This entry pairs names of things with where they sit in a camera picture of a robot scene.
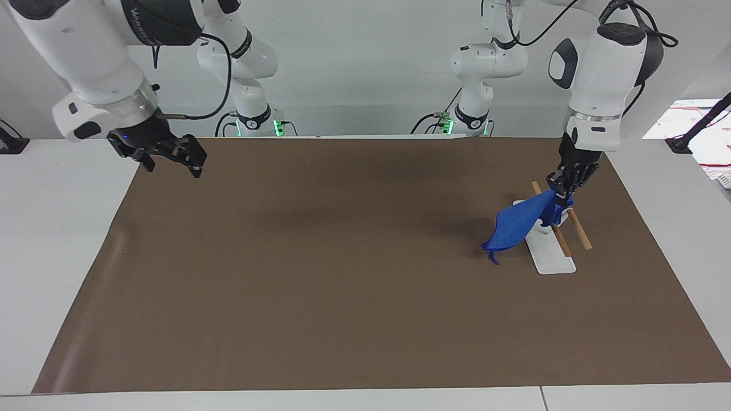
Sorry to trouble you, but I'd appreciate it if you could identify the blue towel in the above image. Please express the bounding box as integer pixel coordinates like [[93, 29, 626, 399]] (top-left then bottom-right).
[[481, 190, 575, 265]]

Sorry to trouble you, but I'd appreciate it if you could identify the black stand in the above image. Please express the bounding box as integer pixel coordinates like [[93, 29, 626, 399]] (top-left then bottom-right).
[[664, 91, 731, 155], [0, 118, 30, 155]]

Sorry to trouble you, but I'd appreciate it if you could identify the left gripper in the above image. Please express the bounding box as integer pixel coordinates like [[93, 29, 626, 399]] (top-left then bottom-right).
[[545, 132, 604, 207]]

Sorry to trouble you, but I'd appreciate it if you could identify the black cable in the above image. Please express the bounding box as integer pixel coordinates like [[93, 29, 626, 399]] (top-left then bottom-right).
[[151, 31, 234, 122], [599, 0, 680, 118], [215, 110, 239, 138], [481, 0, 601, 47], [409, 112, 453, 136]]

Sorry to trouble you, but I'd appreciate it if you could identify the white paper with red lines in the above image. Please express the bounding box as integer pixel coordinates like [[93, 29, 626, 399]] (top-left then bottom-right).
[[642, 98, 731, 190]]

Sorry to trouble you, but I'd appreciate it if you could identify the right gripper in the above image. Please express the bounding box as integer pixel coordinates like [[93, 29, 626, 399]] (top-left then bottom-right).
[[107, 116, 208, 179]]

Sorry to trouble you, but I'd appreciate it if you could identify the white rack with wooden rods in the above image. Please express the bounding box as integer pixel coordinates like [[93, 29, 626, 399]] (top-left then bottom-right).
[[512, 180, 593, 276]]

